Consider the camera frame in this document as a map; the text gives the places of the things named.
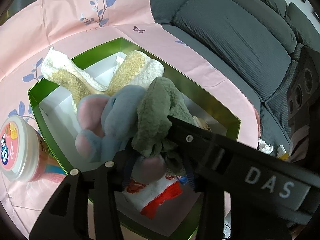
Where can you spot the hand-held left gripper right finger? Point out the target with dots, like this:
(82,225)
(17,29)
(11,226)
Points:
(192,180)

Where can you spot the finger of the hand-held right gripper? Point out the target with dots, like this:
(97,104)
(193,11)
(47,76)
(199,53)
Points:
(190,140)

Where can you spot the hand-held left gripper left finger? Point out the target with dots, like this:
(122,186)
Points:
(117,172)

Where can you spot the red white snack packet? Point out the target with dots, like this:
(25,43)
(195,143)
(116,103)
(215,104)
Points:
(155,197)

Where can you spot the grey-green fluffy cloth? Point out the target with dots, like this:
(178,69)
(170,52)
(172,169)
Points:
(160,97)

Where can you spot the blue elephant plush toy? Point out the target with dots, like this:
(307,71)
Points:
(117,110)

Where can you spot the pink lidded canister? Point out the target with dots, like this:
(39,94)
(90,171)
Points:
(25,155)

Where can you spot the green cardboard box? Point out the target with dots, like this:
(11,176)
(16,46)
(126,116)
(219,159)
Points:
(95,57)

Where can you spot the crumpled white tissue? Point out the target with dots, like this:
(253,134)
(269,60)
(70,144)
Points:
(282,152)
(265,146)

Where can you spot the grey sofa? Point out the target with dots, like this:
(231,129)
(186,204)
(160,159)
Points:
(237,42)

